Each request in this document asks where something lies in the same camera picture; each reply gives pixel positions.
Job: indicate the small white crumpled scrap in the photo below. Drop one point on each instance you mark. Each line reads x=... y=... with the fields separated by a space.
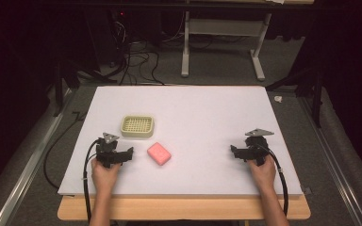
x=278 y=99

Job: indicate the white metal desk frame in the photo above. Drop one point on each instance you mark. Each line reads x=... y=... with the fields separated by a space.
x=226 y=26

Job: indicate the wooden table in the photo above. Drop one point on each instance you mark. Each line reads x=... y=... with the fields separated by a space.
x=182 y=207

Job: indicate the person's right hand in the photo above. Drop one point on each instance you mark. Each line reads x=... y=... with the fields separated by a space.
x=264 y=175

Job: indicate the white foam board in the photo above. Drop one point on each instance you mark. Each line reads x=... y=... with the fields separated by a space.
x=201 y=113

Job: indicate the black metal stand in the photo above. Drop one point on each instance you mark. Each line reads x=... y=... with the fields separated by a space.
x=59 y=91
x=316 y=94

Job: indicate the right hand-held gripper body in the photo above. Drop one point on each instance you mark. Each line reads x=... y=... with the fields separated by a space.
x=257 y=147

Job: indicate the person's left hand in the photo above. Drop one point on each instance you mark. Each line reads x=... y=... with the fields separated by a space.
x=104 y=177

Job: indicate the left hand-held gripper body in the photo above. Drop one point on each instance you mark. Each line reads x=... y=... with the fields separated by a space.
x=106 y=150

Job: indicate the cream slotted soap dish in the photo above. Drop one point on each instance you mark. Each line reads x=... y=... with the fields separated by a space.
x=137 y=126

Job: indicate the pink soap bar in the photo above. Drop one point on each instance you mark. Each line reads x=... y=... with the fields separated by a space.
x=159 y=153

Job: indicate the dark computer tower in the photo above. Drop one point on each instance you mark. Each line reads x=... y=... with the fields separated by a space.
x=106 y=37

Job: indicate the silver metal floor rail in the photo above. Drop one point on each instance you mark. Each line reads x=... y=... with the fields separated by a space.
x=336 y=163
x=28 y=169

